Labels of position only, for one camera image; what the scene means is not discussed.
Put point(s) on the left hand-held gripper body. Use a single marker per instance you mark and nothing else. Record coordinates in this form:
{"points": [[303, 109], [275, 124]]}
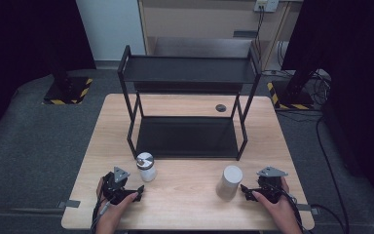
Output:
{"points": [[113, 188]]}

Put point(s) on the black stand with striped base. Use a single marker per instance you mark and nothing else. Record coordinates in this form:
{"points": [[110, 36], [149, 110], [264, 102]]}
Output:
{"points": [[65, 92], [292, 97]]}

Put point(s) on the black metal two-tier shelf rack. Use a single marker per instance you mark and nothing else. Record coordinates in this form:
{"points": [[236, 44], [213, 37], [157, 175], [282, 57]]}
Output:
{"points": [[188, 70]]}

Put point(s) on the grey table bracket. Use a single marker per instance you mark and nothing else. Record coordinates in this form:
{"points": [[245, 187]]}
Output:
{"points": [[68, 203], [306, 208]]}

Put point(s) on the black round table grommet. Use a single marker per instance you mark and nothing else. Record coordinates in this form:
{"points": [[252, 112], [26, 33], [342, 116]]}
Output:
{"points": [[220, 108]]}

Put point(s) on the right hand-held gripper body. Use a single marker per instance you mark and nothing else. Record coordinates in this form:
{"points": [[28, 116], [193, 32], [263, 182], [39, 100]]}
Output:
{"points": [[269, 187]]}

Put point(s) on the white lid jar brown contents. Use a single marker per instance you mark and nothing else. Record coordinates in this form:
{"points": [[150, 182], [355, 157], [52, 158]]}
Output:
{"points": [[229, 186]]}

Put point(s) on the silver lid jar white powder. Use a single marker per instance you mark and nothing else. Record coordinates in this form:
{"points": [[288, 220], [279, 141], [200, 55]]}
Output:
{"points": [[147, 174]]}

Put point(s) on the white wall power outlet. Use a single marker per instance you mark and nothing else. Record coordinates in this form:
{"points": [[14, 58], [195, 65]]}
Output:
{"points": [[266, 5]]}

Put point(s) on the dark curtain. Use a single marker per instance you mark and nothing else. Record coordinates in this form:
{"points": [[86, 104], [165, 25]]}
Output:
{"points": [[357, 65], [22, 39]]}

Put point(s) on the person's right hand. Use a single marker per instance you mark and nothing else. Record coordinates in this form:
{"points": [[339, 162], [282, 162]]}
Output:
{"points": [[282, 213]]}

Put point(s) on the person's left hand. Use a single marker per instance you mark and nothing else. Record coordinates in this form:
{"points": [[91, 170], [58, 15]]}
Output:
{"points": [[112, 214]]}

